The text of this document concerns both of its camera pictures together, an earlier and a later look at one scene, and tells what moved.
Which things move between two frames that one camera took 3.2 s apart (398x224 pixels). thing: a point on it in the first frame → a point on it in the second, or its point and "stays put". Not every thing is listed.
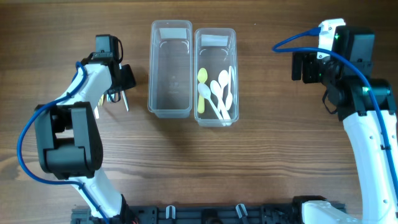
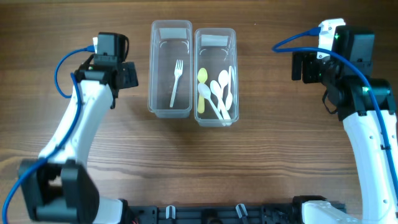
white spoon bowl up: x=223 y=78 stays put
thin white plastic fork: x=125 y=101 → x=178 y=71
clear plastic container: x=170 y=93 stays put
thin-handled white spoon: x=204 y=91 stays put
